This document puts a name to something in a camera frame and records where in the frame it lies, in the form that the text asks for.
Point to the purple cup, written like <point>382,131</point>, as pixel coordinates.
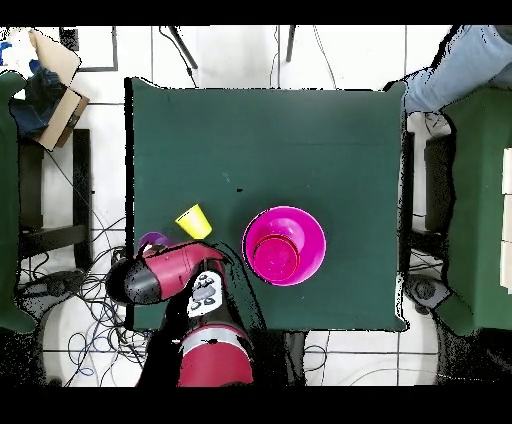
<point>154,239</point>

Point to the yellow cup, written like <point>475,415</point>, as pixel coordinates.
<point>194,222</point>

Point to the small red-orange bowl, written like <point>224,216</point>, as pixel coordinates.
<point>275,236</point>

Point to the small crimson bowl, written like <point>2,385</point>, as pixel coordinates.
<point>276,260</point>

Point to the large pink bowl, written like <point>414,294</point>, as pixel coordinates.
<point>304,224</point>

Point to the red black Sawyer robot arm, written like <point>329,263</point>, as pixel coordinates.
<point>180,272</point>

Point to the white box stack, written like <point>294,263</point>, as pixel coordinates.
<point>508,220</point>

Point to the grey base with black knob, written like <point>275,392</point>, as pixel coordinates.
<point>426,290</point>
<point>56,286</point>

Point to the green cloth side table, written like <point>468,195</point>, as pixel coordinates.
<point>8,200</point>
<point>480,200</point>

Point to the dark green table cloth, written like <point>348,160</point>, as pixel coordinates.
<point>260,132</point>

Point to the cardboard box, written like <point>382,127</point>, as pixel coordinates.
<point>60,116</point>

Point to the dark blue cloth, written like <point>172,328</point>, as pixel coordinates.
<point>36,104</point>

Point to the black tripod leg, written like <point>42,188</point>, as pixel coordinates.
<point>290,44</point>
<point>184,48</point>

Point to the person's foot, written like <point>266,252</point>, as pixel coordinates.
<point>438,124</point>

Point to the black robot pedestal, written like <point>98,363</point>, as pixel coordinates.
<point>292,360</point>

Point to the black rectangular frame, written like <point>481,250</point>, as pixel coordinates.
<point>115,52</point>

